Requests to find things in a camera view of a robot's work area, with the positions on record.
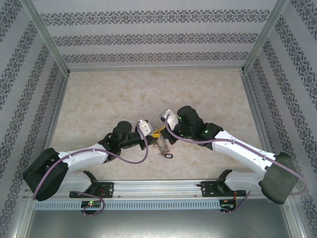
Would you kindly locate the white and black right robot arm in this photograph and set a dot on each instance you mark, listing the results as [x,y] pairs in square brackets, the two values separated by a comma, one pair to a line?
[237,146]

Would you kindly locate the metal keyring with split rings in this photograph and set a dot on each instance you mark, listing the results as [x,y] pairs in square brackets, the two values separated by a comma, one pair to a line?
[162,147]

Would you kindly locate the grey metal panel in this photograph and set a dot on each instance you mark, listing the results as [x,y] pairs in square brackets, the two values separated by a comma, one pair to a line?
[158,225]

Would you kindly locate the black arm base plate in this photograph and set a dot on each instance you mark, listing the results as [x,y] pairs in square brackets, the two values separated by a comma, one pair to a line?
[208,189]
[107,189]

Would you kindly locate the aluminium frame rail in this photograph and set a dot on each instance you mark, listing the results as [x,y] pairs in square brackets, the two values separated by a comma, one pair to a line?
[55,116]
[260,124]
[158,67]

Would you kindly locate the small circuit board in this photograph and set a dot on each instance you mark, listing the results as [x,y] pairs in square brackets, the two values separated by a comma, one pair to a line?
[227,205]
[91,203]

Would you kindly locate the wide aluminium mounting rail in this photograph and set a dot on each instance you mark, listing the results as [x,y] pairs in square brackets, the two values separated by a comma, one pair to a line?
[158,188]

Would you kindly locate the black key tag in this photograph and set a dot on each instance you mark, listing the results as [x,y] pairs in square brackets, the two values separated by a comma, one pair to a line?
[169,156]

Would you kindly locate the aluminium frame post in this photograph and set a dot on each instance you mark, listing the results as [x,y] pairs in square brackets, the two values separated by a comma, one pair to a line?
[21,220]
[298,228]
[265,37]
[47,37]

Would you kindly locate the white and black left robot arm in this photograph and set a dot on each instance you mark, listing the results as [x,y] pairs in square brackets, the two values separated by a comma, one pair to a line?
[84,157]

